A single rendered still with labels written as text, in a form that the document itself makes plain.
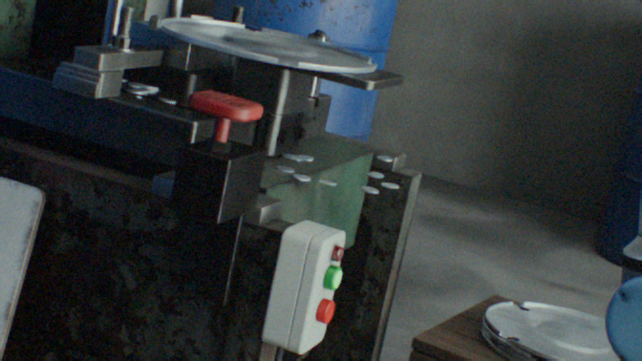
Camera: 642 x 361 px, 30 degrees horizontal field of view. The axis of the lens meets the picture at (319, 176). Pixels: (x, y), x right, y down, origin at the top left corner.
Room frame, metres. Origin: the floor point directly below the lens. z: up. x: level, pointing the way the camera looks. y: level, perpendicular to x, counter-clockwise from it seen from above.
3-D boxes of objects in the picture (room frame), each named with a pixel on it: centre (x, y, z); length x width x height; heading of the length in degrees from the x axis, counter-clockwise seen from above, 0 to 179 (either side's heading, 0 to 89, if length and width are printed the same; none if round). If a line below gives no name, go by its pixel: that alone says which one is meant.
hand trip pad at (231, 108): (1.25, 0.11, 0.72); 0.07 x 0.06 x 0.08; 71
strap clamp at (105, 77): (1.48, 0.28, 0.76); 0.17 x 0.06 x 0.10; 161
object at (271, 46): (1.59, 0.10, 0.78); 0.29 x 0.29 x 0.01
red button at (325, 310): (1.29, -0.04, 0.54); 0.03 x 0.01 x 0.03; 161
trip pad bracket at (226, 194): (1.27, 0.11, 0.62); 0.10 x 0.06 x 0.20; 161
